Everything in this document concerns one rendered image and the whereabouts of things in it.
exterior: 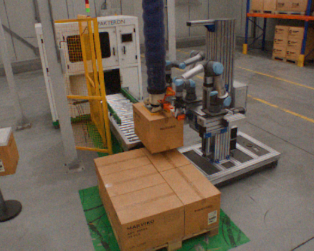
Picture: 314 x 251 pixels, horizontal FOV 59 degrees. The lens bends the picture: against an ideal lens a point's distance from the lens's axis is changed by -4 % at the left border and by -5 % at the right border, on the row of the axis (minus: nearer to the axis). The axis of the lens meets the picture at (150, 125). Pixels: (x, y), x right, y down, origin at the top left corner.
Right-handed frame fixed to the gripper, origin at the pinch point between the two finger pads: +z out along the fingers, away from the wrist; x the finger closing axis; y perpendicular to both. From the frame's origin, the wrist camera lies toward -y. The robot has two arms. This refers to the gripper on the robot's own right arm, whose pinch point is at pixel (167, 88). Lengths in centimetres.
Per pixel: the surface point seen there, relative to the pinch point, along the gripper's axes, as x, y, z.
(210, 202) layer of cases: -17, 138, 71
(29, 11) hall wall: -180, -858, -86
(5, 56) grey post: -216, -266, -26
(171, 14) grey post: 129, -274, -69
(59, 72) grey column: -126, -56, -27
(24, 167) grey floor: -208, -92, 119
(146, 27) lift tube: -35, 32, -81
